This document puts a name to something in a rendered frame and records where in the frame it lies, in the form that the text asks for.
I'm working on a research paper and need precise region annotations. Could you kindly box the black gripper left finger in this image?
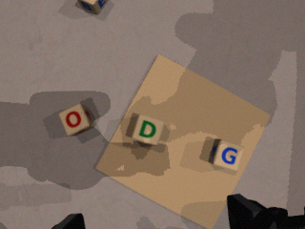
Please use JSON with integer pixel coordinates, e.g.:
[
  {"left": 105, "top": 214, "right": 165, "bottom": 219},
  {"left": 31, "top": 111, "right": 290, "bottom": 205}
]
[{"left": 51, "top": 213, "right": 86, "bottom": 229}]

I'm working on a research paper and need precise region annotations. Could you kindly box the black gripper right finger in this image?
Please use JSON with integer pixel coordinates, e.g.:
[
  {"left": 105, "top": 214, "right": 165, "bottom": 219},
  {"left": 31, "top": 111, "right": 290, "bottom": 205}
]
[{"left": 227, "top": 194, "right": 305, "bottom": 229}]

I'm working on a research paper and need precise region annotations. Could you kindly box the tan square mat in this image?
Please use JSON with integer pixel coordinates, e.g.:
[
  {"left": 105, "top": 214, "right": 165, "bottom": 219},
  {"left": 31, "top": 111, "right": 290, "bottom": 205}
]
[{"left": 95, "top": 54, "right": 270, "bottom": 229}]

